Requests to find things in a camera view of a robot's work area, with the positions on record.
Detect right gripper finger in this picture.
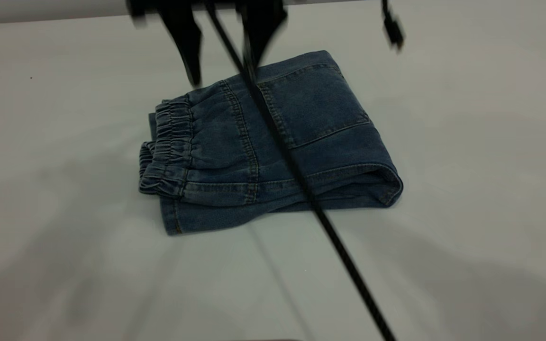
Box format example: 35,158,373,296
158,9,203,89
241,9,288,80

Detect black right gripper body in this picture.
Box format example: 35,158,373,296
126,0,289,18

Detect blue denim pants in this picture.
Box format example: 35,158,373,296
138,50,404,236

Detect black dangling cable connector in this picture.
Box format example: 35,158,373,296
381,0,405,51

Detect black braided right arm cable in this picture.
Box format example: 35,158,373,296
205,0,396,341

